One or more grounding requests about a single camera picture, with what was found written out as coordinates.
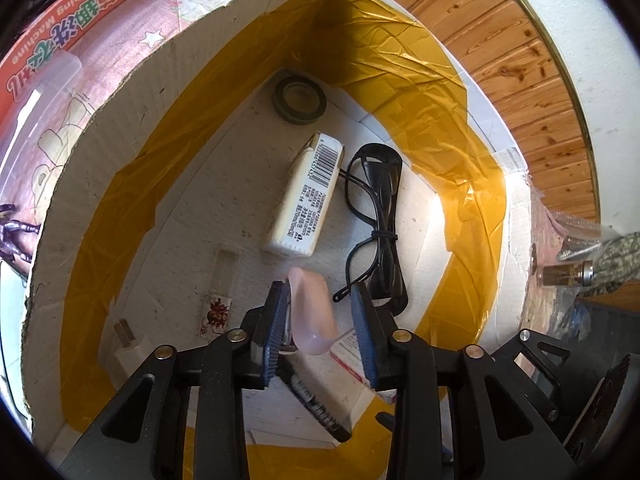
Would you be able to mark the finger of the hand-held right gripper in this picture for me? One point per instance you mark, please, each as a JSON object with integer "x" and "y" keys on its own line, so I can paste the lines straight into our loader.
{"x": 600, "y": 410}
{"x": 525, "y": 355}

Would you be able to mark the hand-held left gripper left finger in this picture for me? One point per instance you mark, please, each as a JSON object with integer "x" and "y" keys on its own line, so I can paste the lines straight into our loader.
{"x": 272, "y": 340}

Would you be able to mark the person's right forearm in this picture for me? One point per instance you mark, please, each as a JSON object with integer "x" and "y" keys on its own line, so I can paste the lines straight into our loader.
{"x": 617, "y": 260}

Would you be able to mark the cream box with barcode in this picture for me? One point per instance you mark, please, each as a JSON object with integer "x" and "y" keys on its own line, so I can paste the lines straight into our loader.
{"x": 302, "y": 205}

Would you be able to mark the black marker pen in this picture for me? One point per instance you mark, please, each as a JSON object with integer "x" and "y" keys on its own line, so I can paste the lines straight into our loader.
{"x": 322, "y": 410}

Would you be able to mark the glass jar with brown contents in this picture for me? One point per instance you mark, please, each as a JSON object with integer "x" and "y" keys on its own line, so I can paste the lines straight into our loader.
{"x": 565, "y": 274}

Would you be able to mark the clear bubble wrap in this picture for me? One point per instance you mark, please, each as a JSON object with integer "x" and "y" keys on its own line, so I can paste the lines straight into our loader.
{"x": 570, "y": 215}

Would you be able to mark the pink translucent plastic piece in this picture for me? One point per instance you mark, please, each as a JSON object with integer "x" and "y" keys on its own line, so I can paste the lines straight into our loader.
{"x": 312, "y": 310}

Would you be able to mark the white cardboard box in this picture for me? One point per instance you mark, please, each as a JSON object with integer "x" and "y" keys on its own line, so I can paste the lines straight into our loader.
{"x": 165, "y": 170}

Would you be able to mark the green tape roll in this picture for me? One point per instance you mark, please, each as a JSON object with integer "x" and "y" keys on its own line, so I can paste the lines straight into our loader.
{"x": 282, "y": 105}

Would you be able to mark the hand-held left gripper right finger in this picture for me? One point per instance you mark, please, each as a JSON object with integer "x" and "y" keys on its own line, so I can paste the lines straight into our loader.
{"x": 365, "y": 340}

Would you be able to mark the orange printed cardboard box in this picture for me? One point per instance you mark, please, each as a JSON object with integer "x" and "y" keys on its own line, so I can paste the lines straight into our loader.
{"x": 75, "y": 15}

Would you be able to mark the white paper sheet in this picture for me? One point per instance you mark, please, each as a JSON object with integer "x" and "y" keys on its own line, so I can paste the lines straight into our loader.
{"x": 295, "y": 437}

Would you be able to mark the white charger plug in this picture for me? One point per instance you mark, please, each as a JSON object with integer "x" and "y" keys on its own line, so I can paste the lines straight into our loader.
{"x": 125, "y": 355}

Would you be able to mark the purple figurine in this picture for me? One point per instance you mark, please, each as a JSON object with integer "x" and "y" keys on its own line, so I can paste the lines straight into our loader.
{"x": 12, "y": 232}

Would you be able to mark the white and red staples box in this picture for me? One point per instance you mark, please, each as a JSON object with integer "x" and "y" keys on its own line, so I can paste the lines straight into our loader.
{"x": 347, "y": 352}

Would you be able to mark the black safety glasses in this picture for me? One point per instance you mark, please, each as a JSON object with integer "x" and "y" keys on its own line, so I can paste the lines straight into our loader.
{"x": 382, "y": 195}

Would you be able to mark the small printed lip balm tube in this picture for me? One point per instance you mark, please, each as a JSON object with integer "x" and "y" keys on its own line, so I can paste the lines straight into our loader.
{"x": 217, "y": 305}

